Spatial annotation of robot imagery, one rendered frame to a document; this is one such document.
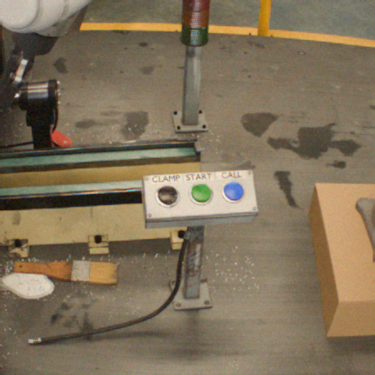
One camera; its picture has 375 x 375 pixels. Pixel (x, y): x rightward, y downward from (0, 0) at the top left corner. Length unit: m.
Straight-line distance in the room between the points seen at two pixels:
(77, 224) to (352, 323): 0.55
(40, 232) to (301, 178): 0.58
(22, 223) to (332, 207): 0.60
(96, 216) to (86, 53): 0.73
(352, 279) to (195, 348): 0.30
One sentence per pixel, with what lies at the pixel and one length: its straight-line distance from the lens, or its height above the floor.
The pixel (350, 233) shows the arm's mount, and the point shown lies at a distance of 1.25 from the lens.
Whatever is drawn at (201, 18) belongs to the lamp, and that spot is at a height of 1.10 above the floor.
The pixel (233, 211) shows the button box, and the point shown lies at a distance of 1.02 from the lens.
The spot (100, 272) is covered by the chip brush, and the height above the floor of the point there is 0.81.
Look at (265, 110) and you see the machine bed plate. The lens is 1.68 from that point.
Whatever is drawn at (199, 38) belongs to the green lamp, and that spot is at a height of 1.05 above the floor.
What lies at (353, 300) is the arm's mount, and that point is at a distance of 1.13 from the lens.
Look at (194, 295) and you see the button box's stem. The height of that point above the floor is 0.81.
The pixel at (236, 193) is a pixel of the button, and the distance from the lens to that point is 1.02.
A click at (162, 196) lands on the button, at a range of 1.01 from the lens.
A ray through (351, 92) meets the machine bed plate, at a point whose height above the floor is 0.80.
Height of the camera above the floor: 1.75
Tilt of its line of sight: 42 degrees down
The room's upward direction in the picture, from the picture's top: 3 degrees clockwise
